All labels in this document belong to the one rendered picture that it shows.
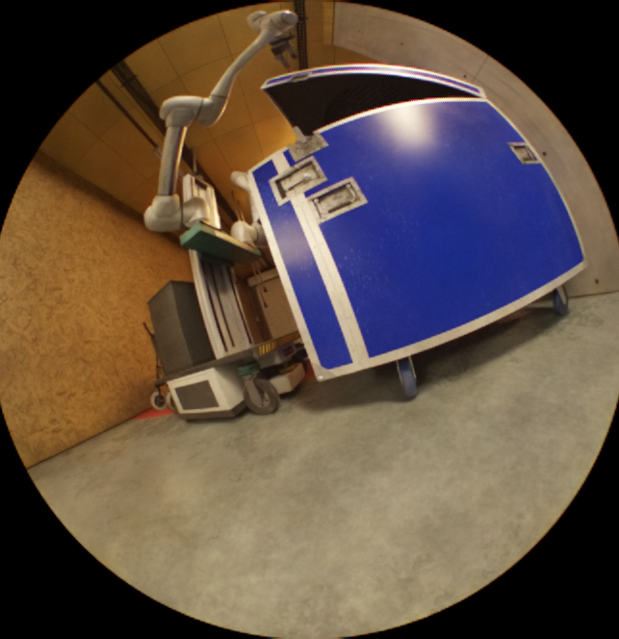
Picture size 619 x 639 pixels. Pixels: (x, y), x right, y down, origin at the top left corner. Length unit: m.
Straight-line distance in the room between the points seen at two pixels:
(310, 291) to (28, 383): 2.31
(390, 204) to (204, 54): 2.72
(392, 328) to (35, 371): 2.49
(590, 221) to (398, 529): 1.26
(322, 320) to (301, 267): 0.16
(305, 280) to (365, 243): 0.19
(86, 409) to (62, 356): 0.54
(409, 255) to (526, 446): 0.50
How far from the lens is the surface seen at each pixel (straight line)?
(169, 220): 1.16
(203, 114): 1.16
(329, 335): 0.53
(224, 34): 2.92
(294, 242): 0.58
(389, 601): 0.33
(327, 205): 0.60
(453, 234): 0.57
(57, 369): 2.35
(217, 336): 1.09
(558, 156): 1.27
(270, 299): 8.10
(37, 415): 2.26
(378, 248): 0.52
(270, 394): 0.87
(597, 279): 1.27
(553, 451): 0.44
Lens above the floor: 0.33
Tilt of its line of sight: 2 degrees up
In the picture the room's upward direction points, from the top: 20 degrees counter-clockwise
